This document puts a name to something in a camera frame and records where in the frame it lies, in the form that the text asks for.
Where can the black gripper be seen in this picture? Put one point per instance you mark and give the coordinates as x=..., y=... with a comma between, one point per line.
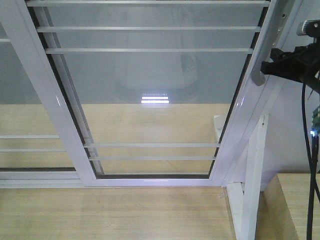
x=301, y=65

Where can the grey metal door handle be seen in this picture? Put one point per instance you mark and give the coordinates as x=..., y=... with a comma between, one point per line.
x=274, y=21

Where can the white framed sliding glass door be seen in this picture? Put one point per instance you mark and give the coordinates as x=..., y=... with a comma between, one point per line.
x=146, y=52

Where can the light wooden box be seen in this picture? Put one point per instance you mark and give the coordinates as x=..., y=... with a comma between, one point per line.
x=283, y=208

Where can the light wooden floor platform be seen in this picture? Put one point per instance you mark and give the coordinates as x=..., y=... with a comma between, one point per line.
x=134, y=213

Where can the white framed fixed glass panel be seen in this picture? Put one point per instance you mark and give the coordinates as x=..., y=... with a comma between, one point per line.
x=31, y=151

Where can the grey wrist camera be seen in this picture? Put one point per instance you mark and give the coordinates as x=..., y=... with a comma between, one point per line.
x=309, y=28

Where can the white triangular support bracket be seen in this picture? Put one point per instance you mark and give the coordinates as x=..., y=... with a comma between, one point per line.
x=243, y=179

